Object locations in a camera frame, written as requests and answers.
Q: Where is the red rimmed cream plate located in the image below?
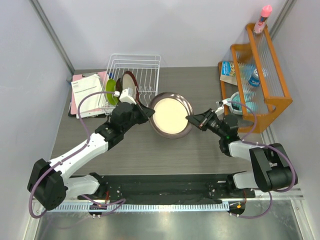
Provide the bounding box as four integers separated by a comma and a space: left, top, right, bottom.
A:
120, 70, 140, 100

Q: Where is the lime green plate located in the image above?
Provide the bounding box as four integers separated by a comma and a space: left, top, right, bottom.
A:
105, 78, 118, 106

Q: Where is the large brown cream plate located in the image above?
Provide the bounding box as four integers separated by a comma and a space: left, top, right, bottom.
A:
149, 92, 194, 139

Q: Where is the orange wooden shelf rack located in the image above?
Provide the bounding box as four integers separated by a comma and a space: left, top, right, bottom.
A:
230, 23, 293, 134

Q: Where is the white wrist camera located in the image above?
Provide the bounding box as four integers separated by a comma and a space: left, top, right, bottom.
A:
215, 98, 230, 117
113, 88, 137, 105

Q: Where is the pink glue bottle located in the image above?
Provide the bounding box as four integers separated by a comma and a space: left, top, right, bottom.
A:
253, 4, 273, 34

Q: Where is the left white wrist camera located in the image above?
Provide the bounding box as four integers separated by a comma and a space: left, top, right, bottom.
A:
113, 88, 137, 105

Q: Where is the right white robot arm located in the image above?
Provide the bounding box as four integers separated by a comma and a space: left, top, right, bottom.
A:
186, 109, 298, 198

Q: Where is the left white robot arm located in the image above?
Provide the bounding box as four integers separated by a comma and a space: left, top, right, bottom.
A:
27, 102, 155, 211

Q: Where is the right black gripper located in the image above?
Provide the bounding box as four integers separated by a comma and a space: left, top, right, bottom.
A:
185, 108, 226, 139

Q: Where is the white wire dish rack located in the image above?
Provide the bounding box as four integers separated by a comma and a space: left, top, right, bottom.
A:
101, 53, 161, 107

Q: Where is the blue printed packet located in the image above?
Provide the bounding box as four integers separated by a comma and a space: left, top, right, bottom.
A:
220, 61, 238, 86

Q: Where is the white manual booklet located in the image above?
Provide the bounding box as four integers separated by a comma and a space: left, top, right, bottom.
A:
71, 73, 103, 115

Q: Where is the teal tape dispenser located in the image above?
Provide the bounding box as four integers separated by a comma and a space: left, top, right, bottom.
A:
228, 91, 258, 115

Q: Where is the white slotted cable duct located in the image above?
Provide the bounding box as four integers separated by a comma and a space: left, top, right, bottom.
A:
52, 201, 230, 213

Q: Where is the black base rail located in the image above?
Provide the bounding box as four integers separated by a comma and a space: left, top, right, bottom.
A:
77, 174, 256, 201

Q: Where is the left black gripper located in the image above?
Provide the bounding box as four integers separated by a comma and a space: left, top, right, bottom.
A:
121, 99, 155, 134

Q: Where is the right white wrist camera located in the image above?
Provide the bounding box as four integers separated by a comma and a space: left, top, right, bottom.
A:
215, 98, 230, 117

